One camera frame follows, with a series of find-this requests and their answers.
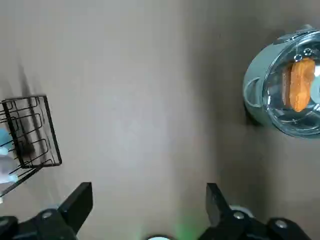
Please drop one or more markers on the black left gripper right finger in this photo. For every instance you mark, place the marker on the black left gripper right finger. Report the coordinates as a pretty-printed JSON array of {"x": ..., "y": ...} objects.
[{"x": 237, "y": 227}]

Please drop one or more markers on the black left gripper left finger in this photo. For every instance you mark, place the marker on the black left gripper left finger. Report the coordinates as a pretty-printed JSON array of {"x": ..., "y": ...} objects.
[{"x": 50, "y": 225}]

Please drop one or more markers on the round glass pot lid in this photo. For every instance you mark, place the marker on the round glass pot lid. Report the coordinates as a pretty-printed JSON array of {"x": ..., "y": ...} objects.
[{"x": 277, "y": 117}]

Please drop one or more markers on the orange corn cob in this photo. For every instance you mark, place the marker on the orange corn cob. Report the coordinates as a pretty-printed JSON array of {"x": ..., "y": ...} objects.
[{"x": 300, "y": 85}]

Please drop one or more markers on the grey-green steel pot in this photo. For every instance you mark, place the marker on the grey-green steel pot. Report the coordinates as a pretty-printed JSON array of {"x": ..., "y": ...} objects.
[{"x": 255, "y": 82}]

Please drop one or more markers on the pale pink cup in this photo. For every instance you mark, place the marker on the pale pink cup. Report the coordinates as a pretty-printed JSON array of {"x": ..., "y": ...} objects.
[{"x": 6, "y": 170}]

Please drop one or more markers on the light blue cup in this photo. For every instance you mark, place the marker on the light blue cup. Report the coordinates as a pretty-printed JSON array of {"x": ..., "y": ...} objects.
[{"x": 4, "y": 137}]

